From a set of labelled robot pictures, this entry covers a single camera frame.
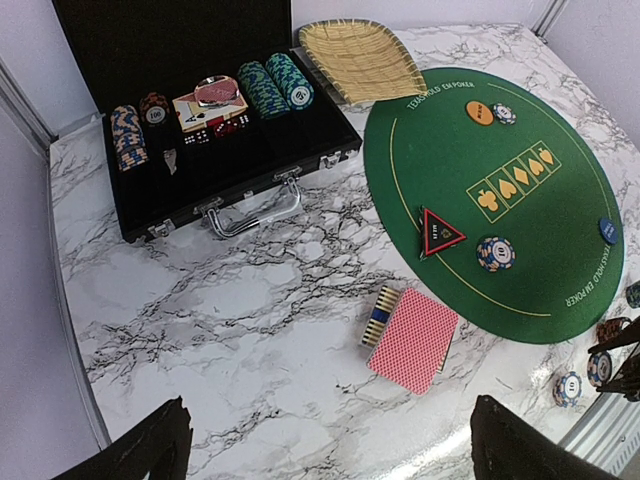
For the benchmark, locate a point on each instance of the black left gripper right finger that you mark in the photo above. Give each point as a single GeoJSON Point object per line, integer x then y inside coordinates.
{"type": "Point", "coordinates": [506, 447]}

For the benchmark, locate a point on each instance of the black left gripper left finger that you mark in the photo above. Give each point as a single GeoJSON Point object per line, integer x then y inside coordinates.
{"type": "Point", "coordinates": [158, 447]}

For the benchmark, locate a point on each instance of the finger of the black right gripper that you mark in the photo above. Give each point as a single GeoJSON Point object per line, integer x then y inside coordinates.
{"type": "Point", "coordinates": [626, 381]}
{"type": "Point", "coordinates": [626, 337]}

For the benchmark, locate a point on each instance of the red black chip stack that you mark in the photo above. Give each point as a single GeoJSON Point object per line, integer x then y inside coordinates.
{"type": "Point", "coordinates": [610, 328]}

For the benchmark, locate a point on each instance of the blue small blind button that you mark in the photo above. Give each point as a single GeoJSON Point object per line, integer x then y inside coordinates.
{"type": "Point", "coordinates": [608, 231]}

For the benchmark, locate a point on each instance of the triangular all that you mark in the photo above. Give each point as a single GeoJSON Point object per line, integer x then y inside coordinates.
{"type": "Point", "coordinates": [437, 234]}

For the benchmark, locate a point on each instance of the orange big blind button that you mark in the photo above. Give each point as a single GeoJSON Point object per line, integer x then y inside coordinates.
{"type": "Point", "coordinates": [479, 113]}

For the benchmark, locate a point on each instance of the blue beige chip stack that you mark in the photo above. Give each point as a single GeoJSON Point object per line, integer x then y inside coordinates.
{"type": "Point", "coordinates": [567, 390]}

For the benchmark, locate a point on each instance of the green teal chip stack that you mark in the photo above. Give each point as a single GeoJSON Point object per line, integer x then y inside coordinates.
{"type": "Point", "coordinates": [632, 295]}

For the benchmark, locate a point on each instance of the red playing card deck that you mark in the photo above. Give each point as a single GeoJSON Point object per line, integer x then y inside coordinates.
{"type": "Point", "coordinates": [409, 335]}

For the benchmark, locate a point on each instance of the round green poker mat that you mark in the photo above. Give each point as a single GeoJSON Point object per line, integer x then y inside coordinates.
{"type": "Point", "coordinates": [536, 183]}

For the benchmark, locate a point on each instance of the blue beige chips in case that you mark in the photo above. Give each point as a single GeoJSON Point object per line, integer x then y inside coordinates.
{"type": "Point", "coordinates": [128, 137]}

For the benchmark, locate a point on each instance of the dice in case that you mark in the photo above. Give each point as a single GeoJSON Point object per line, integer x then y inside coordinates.
{"type": "Point", "coordinates": [216, 129]}

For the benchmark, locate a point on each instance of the card deck in case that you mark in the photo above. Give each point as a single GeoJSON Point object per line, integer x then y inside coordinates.
{"type": "Point", "coordinates": [192, 116]}

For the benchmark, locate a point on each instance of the red black chips in case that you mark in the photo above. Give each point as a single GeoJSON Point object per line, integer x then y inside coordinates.
{"type": "Point", "coordinates": [154, 108]}

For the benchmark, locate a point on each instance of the black poker chip case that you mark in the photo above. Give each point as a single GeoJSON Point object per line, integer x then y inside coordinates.
{"type": "Point", "coordinates": [127, 49]}

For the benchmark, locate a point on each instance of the clear dealer button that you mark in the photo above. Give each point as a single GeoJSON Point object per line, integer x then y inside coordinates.
{"type": "Point", "coordinates": [216, 91]}

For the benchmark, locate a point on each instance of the green chip row in case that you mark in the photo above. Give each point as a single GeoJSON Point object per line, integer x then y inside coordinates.
{"type": "Point", "coordinates": [262, 91]}

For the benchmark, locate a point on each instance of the woven bamboo tray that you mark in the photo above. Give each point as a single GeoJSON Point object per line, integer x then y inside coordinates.
{"type": "Point", "coordinates": [363, 60]}

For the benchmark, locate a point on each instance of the teal chip row in case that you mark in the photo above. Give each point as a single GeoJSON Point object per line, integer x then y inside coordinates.
{"type": "Point", "coordinates": [293, 85]}

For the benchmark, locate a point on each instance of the front aluminium rail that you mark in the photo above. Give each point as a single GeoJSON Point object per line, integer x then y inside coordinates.
{"type": "Point", "coordinates": [607, 434]}

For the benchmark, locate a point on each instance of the right aluminium frame post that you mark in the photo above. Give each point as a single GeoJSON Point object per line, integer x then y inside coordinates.
{"type": "Point", "coordinates": [551, 13]}

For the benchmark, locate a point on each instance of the aluminium frame post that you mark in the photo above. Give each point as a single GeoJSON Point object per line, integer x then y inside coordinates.
{"type": "Point", "coordinates": [15, 102]}
{"type": "Point", "coordinates": [551, 13]}

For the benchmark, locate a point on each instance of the left aluminium frame post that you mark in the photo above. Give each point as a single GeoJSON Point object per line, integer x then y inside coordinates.
{"type": "Point", "coordinates": [15, 102]}

